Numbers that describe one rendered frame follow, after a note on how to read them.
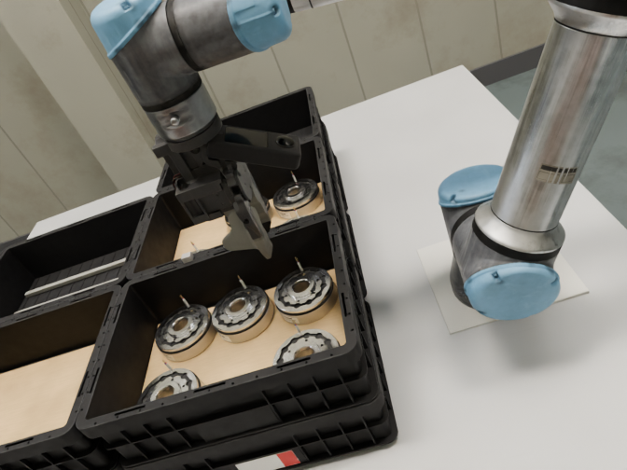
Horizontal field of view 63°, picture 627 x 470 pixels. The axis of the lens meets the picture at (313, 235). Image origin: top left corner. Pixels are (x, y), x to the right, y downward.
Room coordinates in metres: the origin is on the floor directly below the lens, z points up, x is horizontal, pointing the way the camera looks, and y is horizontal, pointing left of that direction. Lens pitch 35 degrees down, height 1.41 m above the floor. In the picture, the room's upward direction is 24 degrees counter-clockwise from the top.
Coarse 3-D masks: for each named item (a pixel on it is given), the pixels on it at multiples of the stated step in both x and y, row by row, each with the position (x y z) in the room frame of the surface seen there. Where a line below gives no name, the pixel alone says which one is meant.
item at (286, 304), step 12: (288, 276) 0.68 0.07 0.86; (312, 276) 0.66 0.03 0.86; (324, 276) 0.65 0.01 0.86; (276, 288) 0.67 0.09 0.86; (324, 288) 0.62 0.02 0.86; (276, 300) 0.64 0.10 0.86; (288, 300) 0.63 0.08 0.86; (300, 300) 0.62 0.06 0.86; (312, 300) 0.61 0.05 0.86; (288, 312) 0.61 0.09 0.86; (300, 312) 0.59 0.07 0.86
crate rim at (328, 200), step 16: (304, 144) 1.00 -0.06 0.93; (320, 144) 0.96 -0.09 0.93; (320, 160) 0.89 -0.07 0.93; (320, 176) 0.83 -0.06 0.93; (160, 192) 1.07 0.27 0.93; (144, 224) 0.96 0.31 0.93; (288, 224) 0.73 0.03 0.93; (144, 240) 0.89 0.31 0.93; (128, 272) 0.80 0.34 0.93; (144, 272) 0.78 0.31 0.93
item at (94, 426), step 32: (320, 224) 0.70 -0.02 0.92; (128, 288) 0.76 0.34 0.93; (352, 320) 0.46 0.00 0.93; (320, 352) 0.43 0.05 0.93; (352, 352) 0.42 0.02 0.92; (96, 384) 0.56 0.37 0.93; (224, 384) 0.45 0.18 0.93; (256, 384) 0.44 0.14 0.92; (128, 416) 0.47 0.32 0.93; (160, 416) 0.46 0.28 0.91
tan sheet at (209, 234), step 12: (324, 204) 0.90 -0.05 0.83; (276, 216) 0.93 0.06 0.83; (192, 228) 1.03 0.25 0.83; (204, 228) 1.01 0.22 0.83; (216, 228) 0.99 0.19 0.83; (228, 228) 0.97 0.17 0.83; (180, 240) 1.01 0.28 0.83; (192, 240) 0.99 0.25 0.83; (204, 240) 0.96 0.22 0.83; (216, 240) 0.94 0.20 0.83; (180, 252) 0.96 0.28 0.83
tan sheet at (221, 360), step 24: (336, 312) 0.59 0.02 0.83; (216, 336) 0.66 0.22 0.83; (264, 336) 0.61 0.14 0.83; (288, 336) 0.59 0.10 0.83; (336, 336) 0.54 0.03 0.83; (168, 360) 0.65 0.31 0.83; (192, 360) 0.63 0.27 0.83; (216, 360) 0.60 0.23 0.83; (240, 360) 0.58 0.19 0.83; (264, 360) 0.56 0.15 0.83; (144, 384) 0.62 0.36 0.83
